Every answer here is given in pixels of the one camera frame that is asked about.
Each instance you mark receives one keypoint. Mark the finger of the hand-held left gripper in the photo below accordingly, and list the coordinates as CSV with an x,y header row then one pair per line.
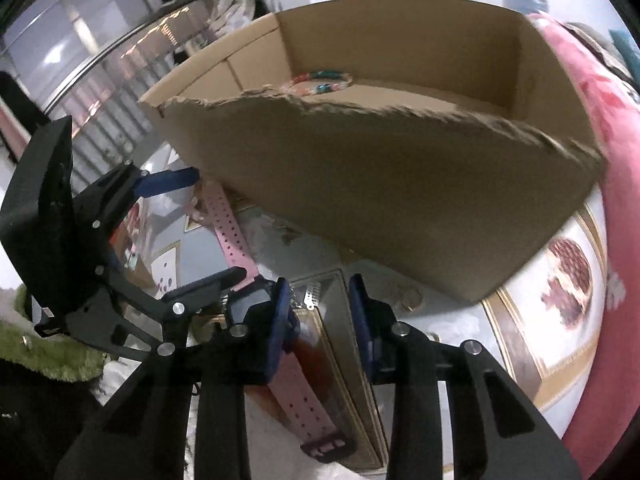
x,y
165,182
200,292

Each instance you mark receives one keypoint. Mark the dark pink floral blanket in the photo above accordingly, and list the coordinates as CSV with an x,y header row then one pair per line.
x,y
620,160

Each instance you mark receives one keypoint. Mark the black smart watch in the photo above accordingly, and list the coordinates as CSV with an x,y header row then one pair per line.
x,y
305,400

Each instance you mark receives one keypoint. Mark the white fluffy towel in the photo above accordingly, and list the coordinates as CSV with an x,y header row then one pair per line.
x,y
272,450

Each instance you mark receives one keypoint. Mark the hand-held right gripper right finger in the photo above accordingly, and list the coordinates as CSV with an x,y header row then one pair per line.
x,y
361,320

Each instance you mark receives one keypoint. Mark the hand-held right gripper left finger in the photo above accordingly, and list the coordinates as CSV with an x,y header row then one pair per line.
x,y
281,320

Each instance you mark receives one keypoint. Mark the small silver clasp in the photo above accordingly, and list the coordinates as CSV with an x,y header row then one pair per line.
x,y
312,296

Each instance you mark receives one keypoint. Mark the beige patterned garment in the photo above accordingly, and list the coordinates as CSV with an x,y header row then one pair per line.
x,y
235,5

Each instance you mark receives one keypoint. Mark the brown cardboard box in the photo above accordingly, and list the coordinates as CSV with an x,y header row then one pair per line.
x,y
375,185

